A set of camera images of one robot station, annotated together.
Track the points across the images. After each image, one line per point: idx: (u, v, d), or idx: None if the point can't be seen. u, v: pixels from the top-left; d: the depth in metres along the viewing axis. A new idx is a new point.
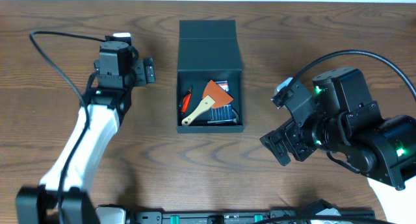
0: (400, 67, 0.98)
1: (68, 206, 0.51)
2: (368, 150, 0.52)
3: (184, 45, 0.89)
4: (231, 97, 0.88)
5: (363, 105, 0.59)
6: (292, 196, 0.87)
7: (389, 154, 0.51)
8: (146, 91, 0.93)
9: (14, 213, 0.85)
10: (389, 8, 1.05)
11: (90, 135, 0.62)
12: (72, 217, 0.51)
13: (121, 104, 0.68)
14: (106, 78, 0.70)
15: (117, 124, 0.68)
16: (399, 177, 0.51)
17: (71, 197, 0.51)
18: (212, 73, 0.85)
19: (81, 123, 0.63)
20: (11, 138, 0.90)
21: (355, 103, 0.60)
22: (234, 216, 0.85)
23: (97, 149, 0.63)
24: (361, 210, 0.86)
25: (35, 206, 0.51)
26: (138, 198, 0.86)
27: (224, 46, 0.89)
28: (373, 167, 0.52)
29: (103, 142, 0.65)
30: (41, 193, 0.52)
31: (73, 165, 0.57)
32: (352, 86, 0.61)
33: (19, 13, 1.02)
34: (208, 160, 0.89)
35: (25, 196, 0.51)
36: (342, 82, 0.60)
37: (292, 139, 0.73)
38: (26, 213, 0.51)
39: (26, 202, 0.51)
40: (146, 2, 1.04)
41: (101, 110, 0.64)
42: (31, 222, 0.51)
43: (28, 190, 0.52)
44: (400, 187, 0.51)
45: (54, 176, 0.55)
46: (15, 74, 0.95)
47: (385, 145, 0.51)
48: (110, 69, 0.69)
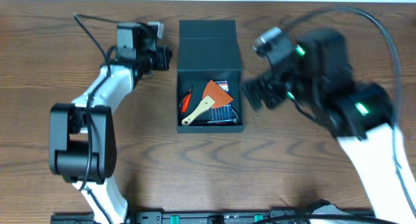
0: (400, 67, 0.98)
1: (96, 118, 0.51)
2: (334, 110, 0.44)
3: (184, 45, 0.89)
4: (231, 97, 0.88)
5: (341, 69, 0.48)
6: (292, 196, 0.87)
7: (353, 116, 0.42)
8: (146, 91, 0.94)
9: (12, 213, 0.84)
10: (390, 7, 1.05)
11: (110, 80, 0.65)
12: (99, 129, 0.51)
13: (135, 71, 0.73)
14: (122, 52, 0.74)
15: (131, 83, 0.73)
16: (364, 132, 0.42)
17: (99, 110, 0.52)
18: (212, 72, 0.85)
19: (102, 73, 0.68)
20: (11, 138, 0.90)
21: (333, 65, 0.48)
22: (234, 216, 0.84)
23: (117, 93, 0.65)
24: (362, 210, 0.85)
25: (66, 117, 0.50)
26: (138, 198, 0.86)
27: (224, 45, 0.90)
28: (339, 128, 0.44)
29: (121, 93, 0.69)
30: (72, 108, 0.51)
31: (99, 93, 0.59)
32: (337, 51, 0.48)
33: (19, 12, 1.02)
34: (208, 160, 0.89)
35: (56, 110, 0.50)
36: (327, 49, 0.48)
37: (269, 89, 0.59)
38: (57, 128, 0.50)
39: (58, 114, 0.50)
40: (147, 3, 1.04)
41: (121, 70, 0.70)
42: (61, 137, 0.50)
43: (58, 106, 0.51)
44: (363, 138, 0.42)
45: (82, 98, 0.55)
46: (15, 74, 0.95)
47: (346, 104, 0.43)
48: (125, 42, 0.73)
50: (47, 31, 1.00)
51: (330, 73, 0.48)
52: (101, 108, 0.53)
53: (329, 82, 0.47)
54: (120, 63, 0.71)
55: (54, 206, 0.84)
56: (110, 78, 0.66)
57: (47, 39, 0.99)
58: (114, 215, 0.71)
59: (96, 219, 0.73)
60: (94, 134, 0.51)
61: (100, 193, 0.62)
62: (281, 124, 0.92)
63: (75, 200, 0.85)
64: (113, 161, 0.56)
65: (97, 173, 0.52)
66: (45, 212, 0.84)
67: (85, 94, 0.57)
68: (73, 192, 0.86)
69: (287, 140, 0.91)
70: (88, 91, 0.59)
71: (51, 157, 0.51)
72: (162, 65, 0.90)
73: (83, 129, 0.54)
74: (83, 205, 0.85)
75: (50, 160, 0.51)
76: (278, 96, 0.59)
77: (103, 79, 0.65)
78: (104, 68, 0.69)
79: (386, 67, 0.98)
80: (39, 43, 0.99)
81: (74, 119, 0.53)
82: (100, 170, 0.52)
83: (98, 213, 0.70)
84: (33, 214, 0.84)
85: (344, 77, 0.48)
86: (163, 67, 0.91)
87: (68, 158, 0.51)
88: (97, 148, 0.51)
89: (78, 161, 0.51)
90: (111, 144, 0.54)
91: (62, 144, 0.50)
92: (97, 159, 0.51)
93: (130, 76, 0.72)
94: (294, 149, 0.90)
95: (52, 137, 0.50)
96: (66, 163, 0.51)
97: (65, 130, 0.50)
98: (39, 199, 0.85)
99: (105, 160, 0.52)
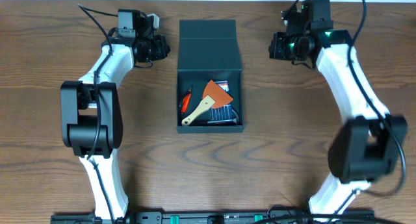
0: (400, 67, 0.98)
1: (103, 92, 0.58)
2: (312, 39, 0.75)
3: (185, 45, 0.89)
4: (230, 97, 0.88)
5: (323, 19, 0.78)
6: (292, 196, 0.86)
7: (323, 37, 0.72)
8: (145, 91, 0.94)
9: (11, 213, 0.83)
10: (389, 8, 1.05)
11: (112, 56, 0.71)
12: (107, 102, 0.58)
13: (134, 48, 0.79)
14: (123, 32, 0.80)
15: (132, 60, 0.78)
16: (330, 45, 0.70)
17: (105, 86, 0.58)
18: (212, 73, 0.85)
19: (104, 52, 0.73)
20: (11, 138, 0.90)
21: (319, 16, 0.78)
22: (234, 216, 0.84)
23: (119, 69, 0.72)
24: (362, 210, 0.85)
25: (75, 93, 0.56)
26: (138, 198, 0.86)
27: (223, 45, 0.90)
28: (311, 51, 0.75)
29: (123, 69, 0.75)
30: (80, 86, 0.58)
31: (103, 72, 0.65)
32: (322, 5, 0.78)
33: (19, 12, 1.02)
34: (208, 160, 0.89)
35: (65, 88, 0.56)
36: (316, 2, 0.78)
37: (279, 41, 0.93)
38: (67, 104, 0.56)
39: (67, 90, 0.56)
40: (147, 3, 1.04)
41: (121, 49, 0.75)
42: (71, 112, 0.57)
43: (67, 84, 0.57)
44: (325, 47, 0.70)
45: (89, 76, 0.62)
46: (15, 74, 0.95)
47: (320, 34, 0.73)
48: (125, 24, 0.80)
50: (47, 31, 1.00)
51: (318, 20, 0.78)
52: (106, 84, 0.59)
53: (315, 24, 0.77)
54: (120, 41, 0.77)
55: (54, 206, 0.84)
56: (112, 56, 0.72)
57: (47, 39, 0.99)
58: (116, 207, 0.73)
59: (96, 215, 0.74)
60: (103, 107, 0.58)
61: (105, 170, 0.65)
62: (281, 124, 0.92)
63: (75, 200, 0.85)
64: (120, 133, 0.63)
65: (105, 142, 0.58)
66: (45, 213, 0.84)
67: (91, 72, 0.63)
68: (73, 192, 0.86)
69: (287, 140, 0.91)
70: (93, 69, 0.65)
71: (64, 130, 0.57)
72: (160, 51, 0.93)
73: (91, 104, 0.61)
74: (83, 206, 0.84)
75: (64, 132, 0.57)
76: (283, 49, 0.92)
77: (105, 56, 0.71)
78: (105, 47, 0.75)
79: (386, 67, 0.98)
80: (39, 43, 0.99)
81: (82, 95, 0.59)
82: (108, 139, 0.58)
83: (100, 204, 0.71)
84: (32, 214, 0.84)
85: (327, 24, 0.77)
86: (160, 54, 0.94)
87: (79, 129, 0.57)
88: (104, 119, 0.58)
89: (88, 132, 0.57)
90: (117, 118, 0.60)
91: (73, 117, 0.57)
92: (105, 128, 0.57)
93: (130, 54, 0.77)
94: (294, 149, 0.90)
95: (64, 112, 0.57)
96: (78, 135, 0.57)
97: (75, 105, 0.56)
98: (39, 199, 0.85)
99: (113, 130, 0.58)
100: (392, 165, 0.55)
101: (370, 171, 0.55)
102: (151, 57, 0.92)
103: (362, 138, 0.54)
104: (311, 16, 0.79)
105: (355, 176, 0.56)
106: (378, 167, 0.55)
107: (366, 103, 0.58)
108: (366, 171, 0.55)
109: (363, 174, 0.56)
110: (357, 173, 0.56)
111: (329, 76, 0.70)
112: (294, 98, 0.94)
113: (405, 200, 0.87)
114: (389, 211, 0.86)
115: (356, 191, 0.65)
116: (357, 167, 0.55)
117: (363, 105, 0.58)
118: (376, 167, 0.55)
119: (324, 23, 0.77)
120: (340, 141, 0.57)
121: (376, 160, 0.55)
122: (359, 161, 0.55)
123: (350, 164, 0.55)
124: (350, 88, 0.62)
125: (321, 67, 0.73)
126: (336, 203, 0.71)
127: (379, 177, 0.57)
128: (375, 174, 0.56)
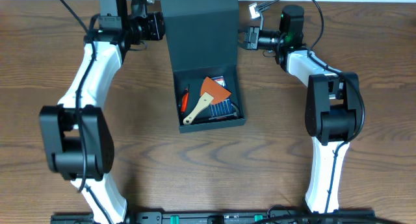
0: (400, 67, 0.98)
1: (86, 119, 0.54)
2: (281, 54, 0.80)
3: (176, 39, 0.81)
4: (227, 91, 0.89)
5: (295, 35, 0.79)
6: (293, 195, 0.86)
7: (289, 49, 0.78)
8: (145, 91, 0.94)
9: (12, 213, 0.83)
10: (389, 8, 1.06)
11: (97, 64, 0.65)
12: (92, 130, 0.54)
13: (122, 41, 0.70)
14: (106, 21, 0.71)
15: (120, 59, 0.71)
16: (292, 54, 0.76)
17: (88, 112, 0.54)
18: (207, 69, 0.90)
19: (87, 60, 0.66)
20: (11, 138, 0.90)
21: (291, 32, 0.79)
22: (234, 216, 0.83)
23: (106, 78, 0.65)
24: (361, 210, 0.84)
25: (56, 121, 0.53)
26: (138, 198, 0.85)
27: (218, 33, 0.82)
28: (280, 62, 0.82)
29: (110, 74, 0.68)
30: (62, 110, 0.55)
31: (86, 88, 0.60)
32: (296, 23, 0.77)
33: (20, 13, 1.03)
34: (208, 160, 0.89)
35: (45, 115, 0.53)
36: (292, 21, 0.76)
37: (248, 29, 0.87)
38: (49, 132, 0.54)
39: (48, 118, 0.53)
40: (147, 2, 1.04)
41: (104, 45, 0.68)
42: (54, 139, 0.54)
43: (47, 110, 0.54)
44: (290, 55, 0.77)
45: (70, 98, 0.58)
46: (16, 74, 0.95)
47: (287, 47, 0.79)
48: (109, 10, 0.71)
50: (47, 31, 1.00)
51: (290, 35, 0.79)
52: (90, 109, 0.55)
53: (286, 39, 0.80)
54: (104, 38, 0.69)
55: (54, 206, 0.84)
56: (95, 64, 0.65)
57: (47, 38, 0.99)
58: (114, 214, 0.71)
59: (95, 220, 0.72)
60: (86, 135, 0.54)
61: (100, 191, 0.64)
62: (281, 124, 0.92)
63: (75, 200, 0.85)
64: (110, 156, 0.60)
65: (94, 168, 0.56)
66: (45, 213, 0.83)
67: (72, 94, 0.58)
68: (73, 192, 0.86)
69: (287, 141, 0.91)
70: (76, 84, 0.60)
71: (49, 159, 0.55)
72: (155, 33, 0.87)
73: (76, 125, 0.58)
74: (82, 206, 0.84)
75: (49, 161, 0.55)
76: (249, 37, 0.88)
77: (88, 63, 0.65)
78: (88, 45, 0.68)
79: (386, 68, 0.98)
80: (39, 43, 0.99)
81: (65, 119, 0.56)
82: (97, 164, 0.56)
83: (98, 214, 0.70)
84: (33, 214, 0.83)
85: (297, 39, 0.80)
86: (156, 35, 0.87)
87: (66, 153, 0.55)
88: (91, 145, 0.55)
89: (75, 160, 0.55)
90: (105, 143, 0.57)
91: (56, 145, 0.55)
92: (92, 152, 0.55)
93: (118, 53, 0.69)
94: (294, 149, 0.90)
95: (47, 142, 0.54)
96: (66, 163, 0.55)
97: (58, 134, 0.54)
98: (39, 199, 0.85)
99: (101, 158, 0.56)
100: (359, 117, 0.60)
101: (340, 124, 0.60)
102: (145, 36, 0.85)
103: (325, 89, 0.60)
104: (286, 28, 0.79)
105: (327, 132, 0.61)
106: (346, 119, 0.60)
107: (323, 69, 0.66)
108: (335, 124, 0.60)
109: (334, 130, 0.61)
110: (327, 127, 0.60)
111: (294, 71, 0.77)
112: (294, 98, 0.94)
113: (405, 200, 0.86)
114: (390, 211, 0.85)
115: (338, 152, 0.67)
116: (326, 122, 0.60)
117: (320, 71, 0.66)
118: (344, 121, 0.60)
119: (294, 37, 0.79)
120: (309, 99, 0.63)
121: (342, 114, 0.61)
122: (326, 115, 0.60)
123: (320, 121, 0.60)
124: (309, 65, 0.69)
125: (290, 70, 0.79)
126: (325, 183, 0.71)
127: (350, 132, 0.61)
128: (344, 128, 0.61)
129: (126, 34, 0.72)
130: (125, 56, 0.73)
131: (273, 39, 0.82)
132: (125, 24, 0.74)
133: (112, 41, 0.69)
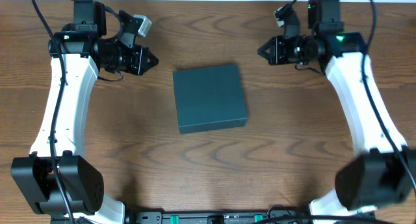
0: (399, 67, 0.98)
1: (65, 172, 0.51)
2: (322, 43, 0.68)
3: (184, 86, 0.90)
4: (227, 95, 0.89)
5: (333, 20, 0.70)
6: (292, 195, 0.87)
7: (334, 43, 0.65)
8: (145, 91, 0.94)
9: (12, 213, 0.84)
10: (390, 8, 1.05)
11: (69, 89, 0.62)
12: (73, 181, 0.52)
13: (95, 45, 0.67)
14: (80, 28, 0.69)
15: (95, 71, 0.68)
16: (338, 60, 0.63)
17: (68, 163, 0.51)
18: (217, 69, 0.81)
19: (56, 84, 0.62)
20: (11, 137, 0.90)
21: (327, 18, 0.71)
22: (234, 216, 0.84)
23: (81, 102, 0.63)
24: None
25: (31, 174, 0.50)
26: (138, 198, 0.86)
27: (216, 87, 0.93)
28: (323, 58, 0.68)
29: (86, 97, 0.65)
30: (37, 159, 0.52)
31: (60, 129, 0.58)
32: (329, 6, 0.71)
33: (19, 13, 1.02)
34: (208, 160, 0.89)
35: (19, 167, 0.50)
36: (324, 3, 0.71)
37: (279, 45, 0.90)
38: (25, 182, 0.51)
39: (22, 171, 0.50)
40: (146, 2, 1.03)
41: (77, 59, 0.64)
42: (34, 190, 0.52)
43: (21, 160, 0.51)
44: (337, 56, 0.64)
45: (42, 141, 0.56)
46: (16, 74, 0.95)
47: (331, 37, 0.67)
48: (84, 17, 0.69)
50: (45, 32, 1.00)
51: (327, 21, 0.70)
52: (69, 158, 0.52)
53: (324, 25, 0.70)
54: (75, 48, 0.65)
55: None
56: (67, 90, 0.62)
57: (46, 39, 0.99)
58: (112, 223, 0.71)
59: None
60: (67, 184, 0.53)
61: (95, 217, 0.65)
62: (281, 124, 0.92)
63: None
64: (98, 191, 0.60)
65: (82, 208, 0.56)
66: None
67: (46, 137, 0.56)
68: None
69: (287, 141, 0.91)
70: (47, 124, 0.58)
71: (33, 205, 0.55)
72: (136, 66, 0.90)
73: None
74: None
75: (33, 206, 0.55)
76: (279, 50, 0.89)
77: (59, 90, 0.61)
78: (56, 60, 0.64)
79: (386, 68, 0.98)
80: (39, 43, 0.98)
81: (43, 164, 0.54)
82: (85, 204, 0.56)
83: None
84: (34, 214, 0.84)
85: (336, 26, 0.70)
86: (137, 69, 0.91)
87: (51, 198, 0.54)
88: (75, 192, 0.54)
89: (59, 204, 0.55)
90: (91, 184, 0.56)
91: (38, 195, 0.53)
92: (78, 197, 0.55)
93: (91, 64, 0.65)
94: (294, 149, 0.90)
95: (27, 193, 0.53)
96: (52, 207, 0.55)
97: (36, 185, 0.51)
98: None
99: (88, 200, 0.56)
100: (404, 196, 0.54)
101: (379, 200, 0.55)
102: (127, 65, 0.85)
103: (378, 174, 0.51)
104: (318, 17, 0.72)
105: (363, 204, 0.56)
106: (387, 195, 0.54)
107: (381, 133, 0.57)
108: (374, 199, 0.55)
109: (373, 202, 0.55)
110: (365, 201, 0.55)
111: (337, 83, 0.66)
112: (294, 98, 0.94)
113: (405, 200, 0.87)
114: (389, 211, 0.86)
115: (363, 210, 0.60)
116: (365, 198, 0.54)
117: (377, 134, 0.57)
118: (385, 198, 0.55)
119: (333, 24, 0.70)
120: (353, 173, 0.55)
121: (384, 188, 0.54)
122: (368, 193, 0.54)
123: (359, 199, 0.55)
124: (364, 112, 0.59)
125: (330, 76, 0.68)
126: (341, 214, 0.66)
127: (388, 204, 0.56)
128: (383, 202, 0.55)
129: (100, 40, 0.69)
130: (97, 61, 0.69)
131: (298, 47, 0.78)
132: (100, 33, 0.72)
133: (82, 52, 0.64)
